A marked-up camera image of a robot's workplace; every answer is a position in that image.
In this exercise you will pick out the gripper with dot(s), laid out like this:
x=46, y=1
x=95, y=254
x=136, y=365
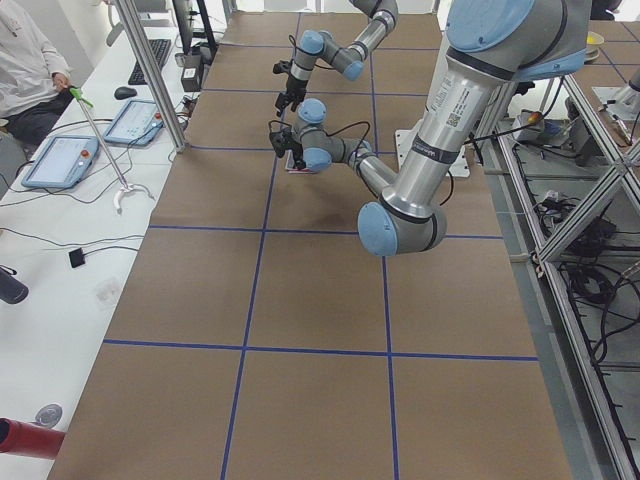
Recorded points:
x=299, y=152
x=290, y=89

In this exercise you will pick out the pink towel with grey edge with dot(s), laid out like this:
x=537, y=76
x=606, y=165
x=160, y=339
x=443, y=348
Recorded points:
x=294, y=167

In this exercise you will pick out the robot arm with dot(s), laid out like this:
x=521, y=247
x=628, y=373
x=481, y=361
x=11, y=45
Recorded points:
x=347, y=59
x=485, y=44

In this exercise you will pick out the black power adapter box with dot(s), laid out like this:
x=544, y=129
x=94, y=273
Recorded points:
x=192, y=73

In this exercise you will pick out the far teach pendant tablet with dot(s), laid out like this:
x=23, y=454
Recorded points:
x=136, y=124

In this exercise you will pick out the teach pendant tablet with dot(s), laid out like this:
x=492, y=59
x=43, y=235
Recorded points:
x=63, y=162
x=136, y=124

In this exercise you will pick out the black computer mouse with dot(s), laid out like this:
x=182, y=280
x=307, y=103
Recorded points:
x=124, y=92

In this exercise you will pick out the brown paper table mat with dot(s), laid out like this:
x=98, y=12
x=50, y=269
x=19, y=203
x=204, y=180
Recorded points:
x=256, y=338

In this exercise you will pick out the reacher grabber stick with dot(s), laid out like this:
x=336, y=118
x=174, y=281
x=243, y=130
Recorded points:
x=126, y=188

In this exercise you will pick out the emergency stop button box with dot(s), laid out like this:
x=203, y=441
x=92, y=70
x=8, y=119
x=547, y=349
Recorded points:
x=530, y=121

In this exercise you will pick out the near teach pendant tablet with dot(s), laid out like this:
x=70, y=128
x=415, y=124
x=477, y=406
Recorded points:
x=63, y=162

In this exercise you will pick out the small black square puck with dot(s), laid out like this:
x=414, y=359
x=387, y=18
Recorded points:
x=77, y=257

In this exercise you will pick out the seated person in white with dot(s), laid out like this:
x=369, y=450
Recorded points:
x=35, y=77

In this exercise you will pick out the black water bottle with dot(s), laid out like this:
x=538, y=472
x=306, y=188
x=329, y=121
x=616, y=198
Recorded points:
x=12, y=291

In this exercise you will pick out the round metal table grommet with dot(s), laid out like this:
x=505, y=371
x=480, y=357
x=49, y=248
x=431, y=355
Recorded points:
x=49, y=415

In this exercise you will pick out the red cylinder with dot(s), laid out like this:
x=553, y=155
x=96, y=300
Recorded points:
x=30, y=440

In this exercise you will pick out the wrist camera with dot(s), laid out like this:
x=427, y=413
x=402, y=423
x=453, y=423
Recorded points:
x=282, y=141
x=282, y=67

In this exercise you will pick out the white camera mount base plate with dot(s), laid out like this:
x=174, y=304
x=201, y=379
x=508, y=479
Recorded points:
x=404, y=139

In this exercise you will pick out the aluminium profile post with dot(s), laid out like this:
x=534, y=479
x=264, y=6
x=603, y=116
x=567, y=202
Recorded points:
x=142, y=50

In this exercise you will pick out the aluminium frame rack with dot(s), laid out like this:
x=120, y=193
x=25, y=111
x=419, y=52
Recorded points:
x=571, y=196

